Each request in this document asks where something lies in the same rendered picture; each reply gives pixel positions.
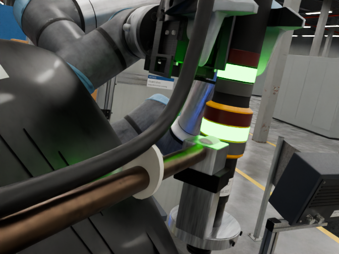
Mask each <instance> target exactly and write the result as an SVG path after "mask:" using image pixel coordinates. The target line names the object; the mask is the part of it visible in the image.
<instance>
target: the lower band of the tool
mask: <svg viewBox="0 0 339 254"><path fill-rule="evenodd" d="M206 105H208V106H210V107H214V108H217V109H221V110H225V111H230V112H236V113H243V114H252V113H253V111H252V110H251V109H250V108H239V107H233V106H228V105H223V104H219V103H216V102H213V101H211V100H210V101H208V102H206ZM203 118H204V117H203ZM204 119H205V120H207V121H209V122H212V123H215V124H219V125H224V126H229V127H233V128H241V129H247V128H249V127H240V126H232V125H226V124H222V123H217V122H214V121H211V120H208V119H206V118H204ZM201 133H203V132H202V131H201ZM203 134H204V135H206V136H209V135H207V134H205V133H203ZM218 139H219V140H222V141H227V142H234V143H243V142H246V141H230V140H224V139H220V138H218ZM242 156H243V154H242V155H227V159H238V158H240V157H242Z"/></svg>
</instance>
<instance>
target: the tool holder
mask: <svg viewBox="0 0 339 254"><path fill-rule="evenodd" d="M200 138H203V136H200V135H197V136H194V137H191V138H188V139H184V140H183V145H182V149H184V148H186V147H189V146H192V145H194V144H202V146H203V147H204V148H205V150H206V157H205V159H204V160H203V161H201V162H199V163H197V164H195V165H193V166H191V167H189V168H187V169H185V170H183V171H181V172H179V173H176V174H174V179H177V180H180V181H183V182H184V183H183V188H182V193H181V198H180V203H179V205H177V206H175V207H174V208H172V210H171V213H170V216H169V221H168V225H169V228H170V230H171V231H172V233H173V234H174V235H175V236H176V237H177V238H178V239H180V240H181V241H183V242H185V243H187V244H189V245H191V246H194V247H197V248H201V249H206V250H225V249H228V248H231V247H234V246H235V245H236V244H237V242H238V239H239V235H240V236H242V234H243V232H242V231H241V232H240V230H241V228H240V225H239V223H238V222H237V220H236V219H235V218H234V217H233V216H232V215H230V214H229V213H227V212H225V211H224V213H223V218H222V222H221V225H220V226H218V227H214V228H213V223H214V219H215V214H216V209H217V205H218V200H219V196H220V191H221V189H223V188H224V187H225V186H226V185H228V182H229V178H230V174H231V169H229V168H226V167H225V161H226V158H227V154H228V149H229V144H227V143H224V142H219V143H216V144H211V143H210V144H208V143H205V142H202V141H200V140H198V139H200Z"/></svg>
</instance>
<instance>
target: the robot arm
mask: <svg viewBox="0 0 339 254"><path fill-rule="evenodd" d="M198 2H199V0H15V2H14V6H13V15H14V17H15V19H16V21H17V22H18V25H19V26H20V28H21V30H22V32H23V33H24V34H25V35H26V36H27V37H28V38H29V39H30V40H31V41H32V42H33V44H34V45H35V46H38V47H41V48H44V49H46V50H49V51H52V52H54V53H56V54H58V55H60V56H61V57H62V58H63V59H64V60H65V62H67V63H68V64H69V65H70V67H71V68H72V69H73V71H74V72H75V73H76V75H77V76H78V77H79V79H80V80H81V81H82V83H83V84H84V86H85V87H86V88H87V90H88V91H89V93H90V94H92V93H93V92H94V90H96V89H97V88H99V87H100V86H102V85H103V84H105V83H106V82H107V81H109V80H110V79H112V78H113V77H115V76H116V75H118V74H119V73H121V72H122V71H124V70H125V69H127V68H128V67H130V66H131V65H133V64H134V63H136V62H137V61H138V60H140V59H145V64H144V70H147V71H149V73H152V74H155V75H158V76H162V77H165V78H169V79H170V78H171V76H172V77H179V75H180V72H181V69H182V66H183V62H184V59H185V55H186V52H187V48H188V44H189V40H190V36H191V32H192V28H193V24H194V20H195V16H196V11H197V7H198ZM259 9H260V6H259V5H258V4H257V3H256V2H255V1H254V0H215V1H214V5H213V10H212V14H211V18H210V23H209V27H208V31H207V35H206V39H205V43H204V47H203V51H202V54H201V58H200V62H199V65H198V69H197V72H196V75H195V78H194V80H197V81H196V83H195V85H194V87H193V90H192V92H191V94H190V96H189V98H188V100H187V102H186V105H185V107H184V109H183V111H182V113H181V112H180V113H179V115H178V117H177V119H176V120H175V122H174V123H173V125H172V126H171V127H170V129H169V130H168V131H167V132H166V133H165V135H164V136H163V137H162V138H161V139H160V140H159V141H158V142H157V143H156V144H155V145H156V146H157V147H158V148H159V150H160V152H161V154H162V155H163V156H164V155H167V154H170V153H173V152H175V151H178V150H181V149H182V145H183V140H184V139H188V138H191V137H194V136H197V135H199V134H200V131H201V124H202V119H203V114H204V109H205V104H206V102H208V101H210V100H212V98H213V94H214V87H215V82H216V78H217V72H218V70H216V69H215V68H216V63H217V58H218V53H219V48H220V43H221V38H222V33H223V28H224V23H225V18H226V17H230V16H246V15H253V14H258V13H259ZM304 25H305V19H304V18H303V17H301V16H300V15H299V14H298V13H296V12H295V11H294V10H292V9H291V8H288V7H282V6H281V5H280V4H279V3H277V2H276V1H275V0H273V1H272V6H271V10H270V15H269V19H268V23H267V28H266V32H265V36H264V41H263V46H262V50H261V56H260V60H259V65H258V68H257V73H256V76H259V75H261V74H262V73H263V72H264V71H265V70H266V68H267V66H268V64H269V61H270V59H271V57H272V55H273V53H274V50H275V48H276V46H277V44H278V42H279V40H280V38H281V36H282V35H283V34H284V33H285V32H286V31H290V30H297V29H301V28H304ZM158 62H161V64H159V63H158ZM168 101H169V99H168V98H167V97H165V96H164V95H162V94H154V95H152V96H151V97H150V98H147V99H146V100H145V101H144V102H143V103H142V104H140V105H139V106H138V107H136V108H135V109H134V110H132V111H131V112H130V113H129V114H127V115H126V116H125V117H123V118H122V119H120V120H118V121H115V122H112V123H110V125H111V126H112V128H113V130H114V131H115V132H116V134H117V136H118V137H119V139H120V141H121V142H122V144H124V143H126V142H128V141H130V140H131V139H133V138H135V137H136V136H138V135H140V134H141V133H142V132H144V131H145V130H146V129H148V128H149V127H150V126H151V125H152V124H153V123H154V122H155V121H156V120H157V119H158V117H159V116H160V115H161V113H162V112H163V110H164V108H165V107H166V105H167V103H168Z"/></svg>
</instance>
